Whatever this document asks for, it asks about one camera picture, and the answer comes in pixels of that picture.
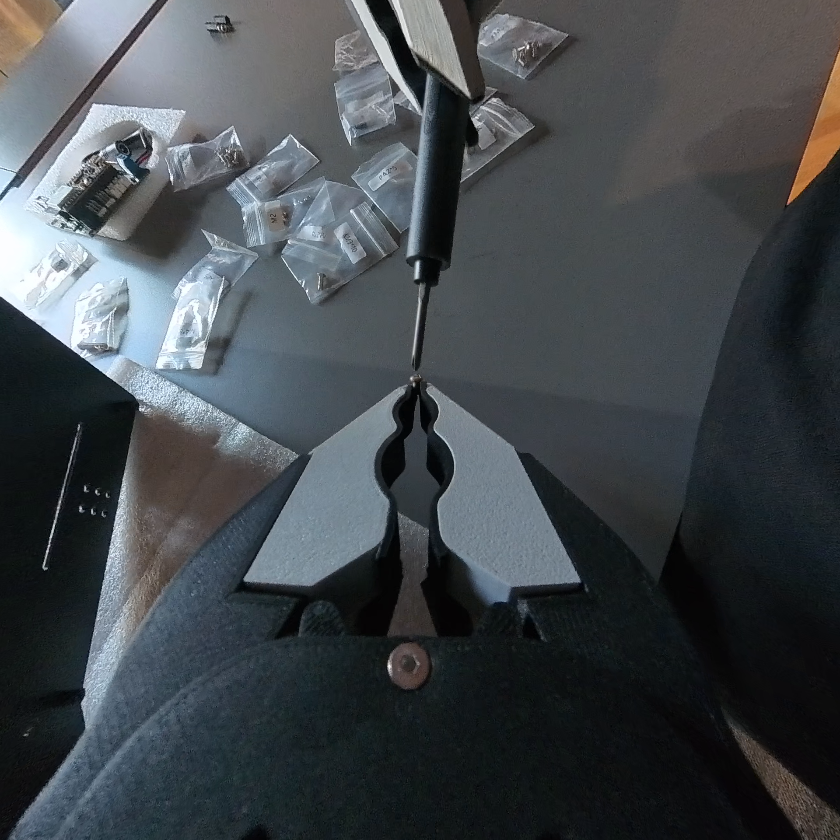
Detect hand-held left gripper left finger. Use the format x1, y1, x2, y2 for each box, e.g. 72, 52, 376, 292
243, 386, 416, 592

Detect dark grey desk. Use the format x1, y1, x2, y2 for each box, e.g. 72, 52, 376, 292
0, 0, 840, 585

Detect white foam sheet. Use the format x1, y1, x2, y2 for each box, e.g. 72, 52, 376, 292
82, 354, 434, 713

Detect blue hobby robot arm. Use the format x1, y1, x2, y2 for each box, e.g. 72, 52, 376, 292
0, 295, 140, 824

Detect white foam block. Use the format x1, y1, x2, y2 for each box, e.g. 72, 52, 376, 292
23, 101, 188, 240

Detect black control circuit board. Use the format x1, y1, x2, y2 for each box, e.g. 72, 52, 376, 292
25, 121, 166, 234

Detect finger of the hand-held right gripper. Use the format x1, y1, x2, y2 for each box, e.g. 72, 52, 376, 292
387, 0, 487, 102
346, 0, 424, 116

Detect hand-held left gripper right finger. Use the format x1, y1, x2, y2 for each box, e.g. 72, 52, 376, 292
420, 384, 584, 605

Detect scattered clear screw bags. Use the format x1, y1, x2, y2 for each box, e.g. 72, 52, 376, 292
13, 12, 571, 375

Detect black screwdriver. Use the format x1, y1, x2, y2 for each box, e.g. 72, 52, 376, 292
403, 69, 475, 370

